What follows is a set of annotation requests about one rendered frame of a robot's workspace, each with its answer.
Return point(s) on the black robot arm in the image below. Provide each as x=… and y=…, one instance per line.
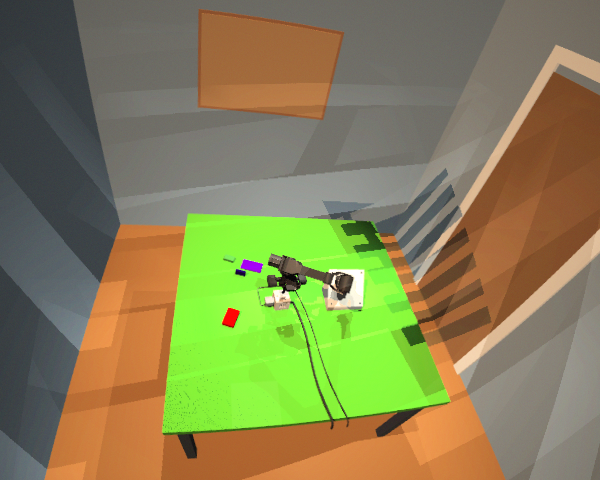
x=290, y=266

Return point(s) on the red flat block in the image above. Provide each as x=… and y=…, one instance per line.
x=230, y=317

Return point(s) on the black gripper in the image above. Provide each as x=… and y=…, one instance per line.
x=272, y=280

